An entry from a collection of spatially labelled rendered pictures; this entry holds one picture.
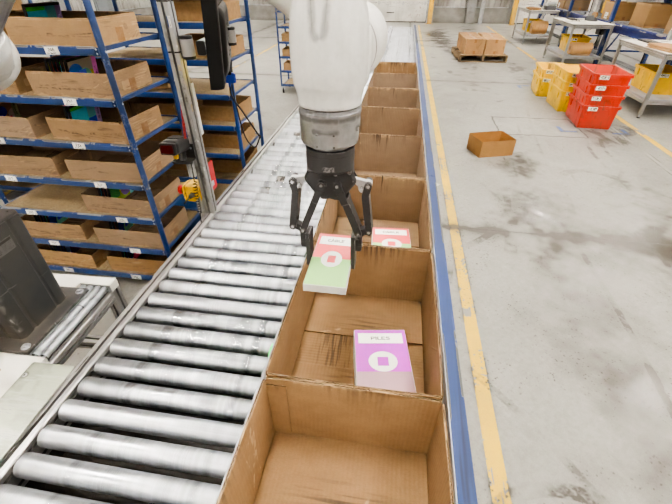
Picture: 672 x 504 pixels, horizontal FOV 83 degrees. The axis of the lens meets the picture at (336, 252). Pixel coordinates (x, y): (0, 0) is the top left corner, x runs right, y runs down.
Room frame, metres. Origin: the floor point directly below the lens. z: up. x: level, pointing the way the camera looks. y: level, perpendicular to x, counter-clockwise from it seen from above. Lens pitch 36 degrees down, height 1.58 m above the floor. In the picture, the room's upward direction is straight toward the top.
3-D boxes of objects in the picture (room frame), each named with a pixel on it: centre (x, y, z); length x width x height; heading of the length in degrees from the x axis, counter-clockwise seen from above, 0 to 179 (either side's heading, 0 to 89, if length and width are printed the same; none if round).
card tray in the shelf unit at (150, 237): (1.90, 1.14, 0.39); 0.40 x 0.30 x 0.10; 81
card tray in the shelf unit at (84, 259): (1.97, 1.61, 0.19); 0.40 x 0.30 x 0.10; 79
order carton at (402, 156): (1.33, -0.18, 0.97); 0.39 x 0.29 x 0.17; 171
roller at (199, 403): (0.54, 0.41, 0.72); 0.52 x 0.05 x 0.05; 81
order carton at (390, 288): (0.56, -0.05, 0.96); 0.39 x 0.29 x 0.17; 171
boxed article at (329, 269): (0.57, 0.01, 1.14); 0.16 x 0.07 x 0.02; 171
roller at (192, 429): (0.48, 0.42, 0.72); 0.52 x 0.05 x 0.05; 81
